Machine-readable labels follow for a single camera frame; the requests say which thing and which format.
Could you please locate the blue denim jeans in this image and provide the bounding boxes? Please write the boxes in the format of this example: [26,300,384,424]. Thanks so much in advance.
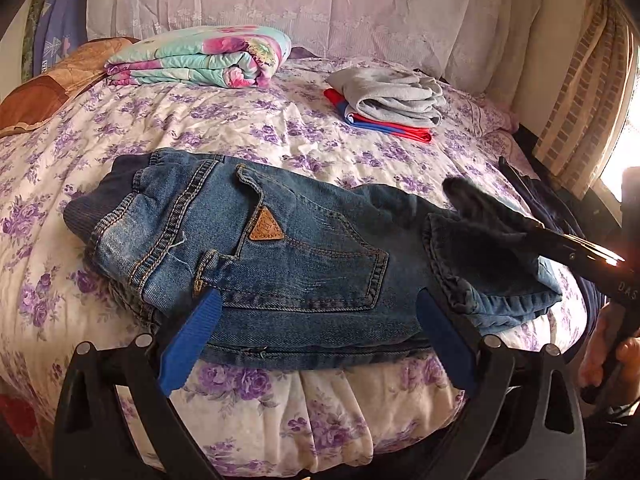
[63,148,562,370]

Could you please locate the person's right hand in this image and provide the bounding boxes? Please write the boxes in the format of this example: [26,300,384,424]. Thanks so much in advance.
[577,301,640,411]

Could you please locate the folded red blue garment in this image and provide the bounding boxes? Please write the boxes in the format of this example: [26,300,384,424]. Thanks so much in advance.
[323,88,432,143]

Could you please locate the purple floral pillow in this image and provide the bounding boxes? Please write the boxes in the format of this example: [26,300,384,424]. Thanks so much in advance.
[440,82,518,138]

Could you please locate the dark navy track pants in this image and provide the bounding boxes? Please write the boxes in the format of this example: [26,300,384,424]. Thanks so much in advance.
[498,156,605,362]

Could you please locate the purple floral bed quilt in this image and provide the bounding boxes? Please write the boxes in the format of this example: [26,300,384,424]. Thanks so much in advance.
[1,60,532,477]

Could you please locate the beige checked curtain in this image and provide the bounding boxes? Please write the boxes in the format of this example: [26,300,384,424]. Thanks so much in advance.
[534,0,638,200]

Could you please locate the folded grey sweatpants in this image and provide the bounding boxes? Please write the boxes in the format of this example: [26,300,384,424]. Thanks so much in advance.
[326,67,446,128]

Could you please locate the white lace headboard cover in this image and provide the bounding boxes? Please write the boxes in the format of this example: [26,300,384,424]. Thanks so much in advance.
[86,0,541,101]

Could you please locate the folded teal floral blanket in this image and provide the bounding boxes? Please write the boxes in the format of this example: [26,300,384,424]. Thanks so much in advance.
[105,25,292,89]

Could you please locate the brown patterned pillow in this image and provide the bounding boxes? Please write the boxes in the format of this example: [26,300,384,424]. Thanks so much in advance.
[1,37,138,136]

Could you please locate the blue patterned cloth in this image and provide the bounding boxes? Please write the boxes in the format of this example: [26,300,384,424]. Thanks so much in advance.
[22,0,88,82]

